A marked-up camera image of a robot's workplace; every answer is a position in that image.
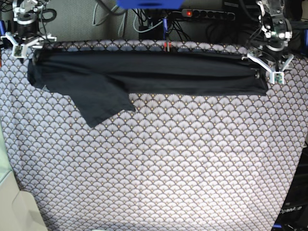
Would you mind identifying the blue plastic mount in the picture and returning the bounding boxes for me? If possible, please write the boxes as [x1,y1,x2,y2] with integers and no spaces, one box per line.
[117,0,184,10]

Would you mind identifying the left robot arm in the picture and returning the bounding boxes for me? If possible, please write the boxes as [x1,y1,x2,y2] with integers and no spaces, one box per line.
[239,0,294,84]

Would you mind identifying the grey cables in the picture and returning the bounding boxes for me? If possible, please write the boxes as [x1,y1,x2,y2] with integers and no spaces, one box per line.
[92,0,164,38]

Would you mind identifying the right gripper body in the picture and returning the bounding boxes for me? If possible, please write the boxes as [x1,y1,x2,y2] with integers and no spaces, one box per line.
[16,32,40,48]

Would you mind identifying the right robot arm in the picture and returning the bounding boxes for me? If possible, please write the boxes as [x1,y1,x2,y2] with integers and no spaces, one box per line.
[9,0,57,47]

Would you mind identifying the white power strip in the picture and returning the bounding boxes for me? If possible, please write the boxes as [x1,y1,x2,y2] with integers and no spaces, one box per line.
[181,9,236,21]

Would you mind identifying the black OpenArm case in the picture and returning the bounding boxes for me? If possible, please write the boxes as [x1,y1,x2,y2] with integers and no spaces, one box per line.
[272,147,308,231]

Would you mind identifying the red table clamp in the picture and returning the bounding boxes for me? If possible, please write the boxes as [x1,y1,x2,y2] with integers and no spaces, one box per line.
[164,41,172,52]

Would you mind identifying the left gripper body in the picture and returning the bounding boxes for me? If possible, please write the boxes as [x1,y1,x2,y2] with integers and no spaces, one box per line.
[260,44,286,65]

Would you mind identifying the beige cabinet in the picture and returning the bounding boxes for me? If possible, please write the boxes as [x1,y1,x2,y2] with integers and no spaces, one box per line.
[0,133,47,231]

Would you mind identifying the black cable bundle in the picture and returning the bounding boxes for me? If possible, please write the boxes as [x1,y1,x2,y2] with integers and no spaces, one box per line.
[134,7,256,45]

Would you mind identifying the fan patterned tablecloth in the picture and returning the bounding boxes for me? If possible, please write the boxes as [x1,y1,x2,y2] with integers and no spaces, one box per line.
[0,50,308,231]

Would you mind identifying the dark navy T-shirt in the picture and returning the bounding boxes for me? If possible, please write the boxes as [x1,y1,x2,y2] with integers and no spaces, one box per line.
[27,50,268,127]

